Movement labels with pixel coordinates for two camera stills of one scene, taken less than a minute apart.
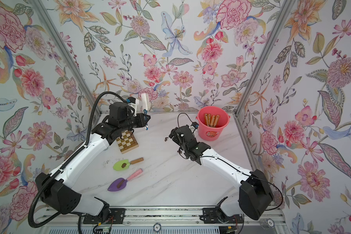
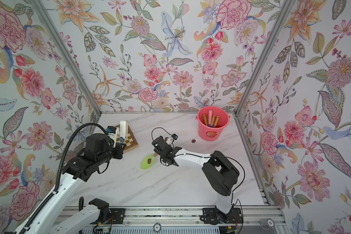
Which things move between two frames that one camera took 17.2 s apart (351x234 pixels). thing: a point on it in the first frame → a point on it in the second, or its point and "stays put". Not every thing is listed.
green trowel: x=124 y=165 → x=147 y=162
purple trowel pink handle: x=120 y=184 → x=210 y=114
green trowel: x=216 y=120 stays put
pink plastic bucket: x=211 y=121 stays put
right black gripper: x=176 y=140 → x=157 y=151
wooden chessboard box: x=126 y=142 stays put
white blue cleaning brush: x=146 y=101 → x=123 y=130
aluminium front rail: x=194 y=220 stays put
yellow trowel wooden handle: x=206 y=119 stays put
